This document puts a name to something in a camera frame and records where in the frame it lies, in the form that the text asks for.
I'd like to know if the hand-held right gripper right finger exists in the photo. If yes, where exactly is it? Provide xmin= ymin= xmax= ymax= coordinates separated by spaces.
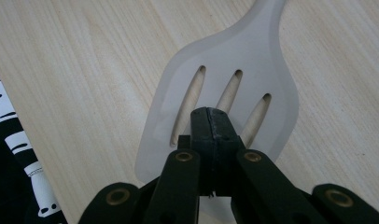
xmin=212 ymin=108 xmax=330 ymax=224

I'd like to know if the beige slotted spatula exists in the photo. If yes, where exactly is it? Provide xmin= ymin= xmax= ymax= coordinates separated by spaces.
xmin=134 ymin=0 xmax=301 ymax=224

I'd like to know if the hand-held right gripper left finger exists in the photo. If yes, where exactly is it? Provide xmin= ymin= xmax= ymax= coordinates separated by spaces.
xmin=143 ymin=106 xmax=216 ymax=224

